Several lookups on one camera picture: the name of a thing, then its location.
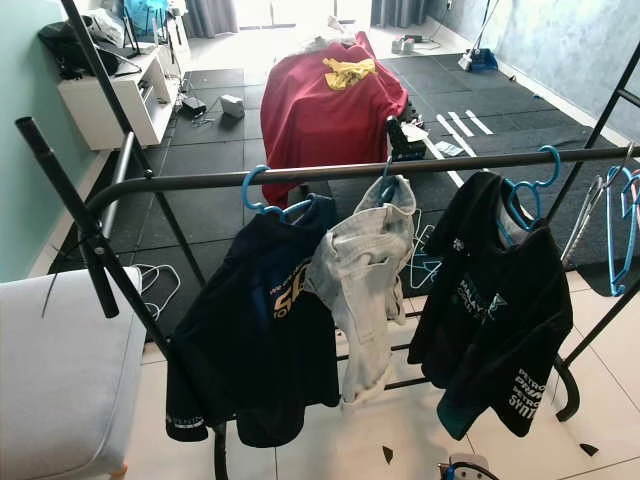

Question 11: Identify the silver clothes hanger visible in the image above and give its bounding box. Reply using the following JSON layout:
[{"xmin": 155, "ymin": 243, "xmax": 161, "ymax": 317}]
[{"xmin": 560, "ymin": 170, "xmax": 606, "ymax": 263}]

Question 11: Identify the grey upholstered bench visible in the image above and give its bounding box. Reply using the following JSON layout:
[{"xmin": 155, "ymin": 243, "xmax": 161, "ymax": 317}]
[{"xmin": 0, "ymin": 265, "xmax": 148, "ymax": 480}]

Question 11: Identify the white low cabinet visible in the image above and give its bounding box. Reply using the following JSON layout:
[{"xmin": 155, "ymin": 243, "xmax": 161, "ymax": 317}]
[{"xmin": 57, "ymin": 45, "xmax": 191, "ymax": 151}]

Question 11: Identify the black bag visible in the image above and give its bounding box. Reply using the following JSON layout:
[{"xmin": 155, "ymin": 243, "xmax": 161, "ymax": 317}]
[{"xmin": 38, "ymin": 20, "xmax": 121, "ymax": 79}]

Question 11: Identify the small black device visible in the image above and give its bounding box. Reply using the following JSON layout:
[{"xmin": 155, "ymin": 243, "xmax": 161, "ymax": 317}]
[{"xmin": 178, "ymin": 94, "xmax": 209, "ymax": 119}]

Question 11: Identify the small white box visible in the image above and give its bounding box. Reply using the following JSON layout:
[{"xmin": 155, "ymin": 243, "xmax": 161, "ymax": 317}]
[{"xmin": 220, "ymin": 94, "xmax": 246, "ymax": 120}]

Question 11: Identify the blue bag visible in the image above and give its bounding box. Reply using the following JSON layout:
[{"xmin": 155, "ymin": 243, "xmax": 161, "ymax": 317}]
[{"xmin": 122, "ymin": 0, "xmax": 171, "ymax": 36}]

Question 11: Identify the navy printed t-shirt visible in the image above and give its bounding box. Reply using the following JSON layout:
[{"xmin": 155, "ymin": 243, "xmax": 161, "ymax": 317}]
[{"xmin": 165, "ymin": 195, "xmax": 343, "ymax": 448}]

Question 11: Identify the grey curtain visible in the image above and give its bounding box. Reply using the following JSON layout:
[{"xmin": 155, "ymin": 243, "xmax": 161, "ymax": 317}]
[
  {"xmin": 182, "ymin": 0, "xmax": 239, "ymax": 39},
  {"xmin": 370, "ymin": 0, "xmax": 429, "ymax": 29}
]

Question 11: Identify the red cloth cover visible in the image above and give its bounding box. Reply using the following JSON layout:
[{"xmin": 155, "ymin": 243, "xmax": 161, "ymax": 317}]
[{"xmin": 260, "ymin": 30, "xmax": 411, "ymax": 181}]

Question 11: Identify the pale grey denim garment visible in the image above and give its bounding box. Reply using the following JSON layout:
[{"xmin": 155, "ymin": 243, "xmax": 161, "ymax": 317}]
[{"xmin": 303, "ymin": 175, "xmax": 418, "ymax": 409}]

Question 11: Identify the yellow cloth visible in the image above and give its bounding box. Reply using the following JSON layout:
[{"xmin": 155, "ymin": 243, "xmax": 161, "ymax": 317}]
[{"xmin": 322, "ymin": 57, "xmax": 378, "ymax": 91}]

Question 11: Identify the black boxy gadget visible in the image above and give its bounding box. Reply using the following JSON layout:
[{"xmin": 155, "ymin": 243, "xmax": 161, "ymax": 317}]
[{"xmin": 385, "ymin": 115, "xmax": 428, "ymax": 163}]

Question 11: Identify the black metal clothes rack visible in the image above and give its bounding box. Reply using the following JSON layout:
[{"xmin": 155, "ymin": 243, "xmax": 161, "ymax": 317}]
[{"xmin": 15, "ymin": 0, "xmax": 640, "ymax": 480}]

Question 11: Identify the black printed jersey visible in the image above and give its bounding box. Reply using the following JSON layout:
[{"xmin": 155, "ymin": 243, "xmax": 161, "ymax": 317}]
[{"xmin": 407, "ymin": 170, "xmax": 574, "ymax": 441}]

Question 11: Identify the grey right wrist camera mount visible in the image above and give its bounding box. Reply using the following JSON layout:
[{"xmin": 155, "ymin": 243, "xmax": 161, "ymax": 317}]
[{"xmin": 438, "ymin": 452, "xmax": 501, "ymax": 480}]

